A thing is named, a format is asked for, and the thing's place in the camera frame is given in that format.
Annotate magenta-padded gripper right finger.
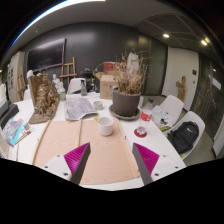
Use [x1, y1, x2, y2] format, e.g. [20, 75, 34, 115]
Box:
[132, 142, 184, 186]

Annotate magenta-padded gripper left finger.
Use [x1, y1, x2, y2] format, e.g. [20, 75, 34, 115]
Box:
[42, 142, 92, 185]

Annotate clear red-labelled drink bottle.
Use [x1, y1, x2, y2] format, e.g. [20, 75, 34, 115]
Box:
[136, 98, 155, 136]

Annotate flat round red coaster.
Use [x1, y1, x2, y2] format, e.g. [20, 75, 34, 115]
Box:
[133, 128, 148, 139]

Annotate white mug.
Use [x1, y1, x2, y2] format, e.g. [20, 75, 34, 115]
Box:
[96, 116, 115, 137]

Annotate black backpack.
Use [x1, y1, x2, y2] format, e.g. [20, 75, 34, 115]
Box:
[166, 120, 200, 155]

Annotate papers pile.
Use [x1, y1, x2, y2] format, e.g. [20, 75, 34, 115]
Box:
[151, 104, 173, 128]

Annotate printed paper sheets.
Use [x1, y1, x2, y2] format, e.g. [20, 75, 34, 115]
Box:
[63, 95, 99, 121]

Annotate small white cup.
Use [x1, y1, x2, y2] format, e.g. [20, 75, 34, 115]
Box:
[92, 100, 104, 111]

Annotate dried plant in grey pot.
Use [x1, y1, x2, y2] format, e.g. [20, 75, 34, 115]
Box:
[111, 51, 149, 118]

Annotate white chair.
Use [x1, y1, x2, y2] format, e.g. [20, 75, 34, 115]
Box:
[164, 110, 206, 160]
[151, 94, 185, 129]
[67, 77, 87, 95]

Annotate white green spray bottle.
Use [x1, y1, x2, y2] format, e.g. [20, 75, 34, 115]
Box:
[59, 82, 67, 102]

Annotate dark spray bottle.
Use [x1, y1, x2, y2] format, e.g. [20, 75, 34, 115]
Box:
[79, 79, 88, 97]

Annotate colourful picture book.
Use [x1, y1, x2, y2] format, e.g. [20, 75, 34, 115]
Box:
[1, 117, 33, 148]

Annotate cardboard box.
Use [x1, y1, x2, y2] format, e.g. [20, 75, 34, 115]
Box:
[95, 72, 119, 100]

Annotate wooden mannequin figure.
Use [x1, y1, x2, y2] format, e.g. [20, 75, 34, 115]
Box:
[175, 75, 187, 103]

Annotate small white figurine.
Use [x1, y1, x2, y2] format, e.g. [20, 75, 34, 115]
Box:
[52, 73, 61, 88]

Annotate black case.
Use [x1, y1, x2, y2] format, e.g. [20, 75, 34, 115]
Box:
[0, 101, 20, 129]

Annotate wooden easel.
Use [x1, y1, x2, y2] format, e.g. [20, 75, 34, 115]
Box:
[59, 56, 78, 88]

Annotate red box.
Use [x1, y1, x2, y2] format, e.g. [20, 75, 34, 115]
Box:
[102, 61, 117, 75]

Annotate white plaster bust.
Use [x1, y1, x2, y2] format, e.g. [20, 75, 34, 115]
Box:
[23, 69, 34, 101]

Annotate tall white statue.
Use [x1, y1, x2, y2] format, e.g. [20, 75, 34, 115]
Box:
[126, 52, 140, 76]

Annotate white shelf unit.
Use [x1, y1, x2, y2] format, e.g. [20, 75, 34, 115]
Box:
[6, 50, 27, 103]

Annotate long ceiling light strip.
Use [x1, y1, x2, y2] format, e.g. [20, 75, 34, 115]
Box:
[8, 0, 108, 51]

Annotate black wall screen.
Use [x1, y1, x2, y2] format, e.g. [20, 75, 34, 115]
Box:
[27, 38, 67, 72]

